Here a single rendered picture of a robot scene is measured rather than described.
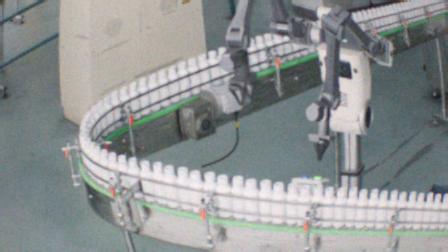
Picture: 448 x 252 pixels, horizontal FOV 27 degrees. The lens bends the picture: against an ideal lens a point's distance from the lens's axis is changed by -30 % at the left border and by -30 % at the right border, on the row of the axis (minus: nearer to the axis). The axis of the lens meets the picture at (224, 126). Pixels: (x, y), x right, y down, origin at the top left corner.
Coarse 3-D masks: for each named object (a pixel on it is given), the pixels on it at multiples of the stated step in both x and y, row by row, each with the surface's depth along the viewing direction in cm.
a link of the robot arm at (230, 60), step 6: (246, 36) 457; (246, 42) 457; (228, 48) 459; (234, 48) 459; (240, 48) 458; (246, 48) 458; (222, 54) 455; (228, 54) 454; (234, 54) 456; (222, 60) 456; (228, 60) 454; (234, 60) 455; (240, 60) 458; (222, 66) 457; (228, 66) 455; (234, 66) 455
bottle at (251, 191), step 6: (246, 180) 462; (252, 180) 463; (246, 186) 461; (252, 186) 460; (246, 192) 461; (252, 192) 461; (258, 192) 461; (246, 204) 463; (252, 204) 462; (258, 204) 463; (246, 210) 464; (252, 210) 463; (258, 210) 464; (246, 216) 465; (252, 216) 464; (258, 216) 465
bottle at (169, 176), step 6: (168, 168) 481; (168, 174) 478; (168, 180) 478; (174, 180) 479; (168, 186) 479; (168, 192) 480; (174, 192) 480; (174, 198) 481; (168, 204) 483; (174, 204) 482; (180, 204) 483
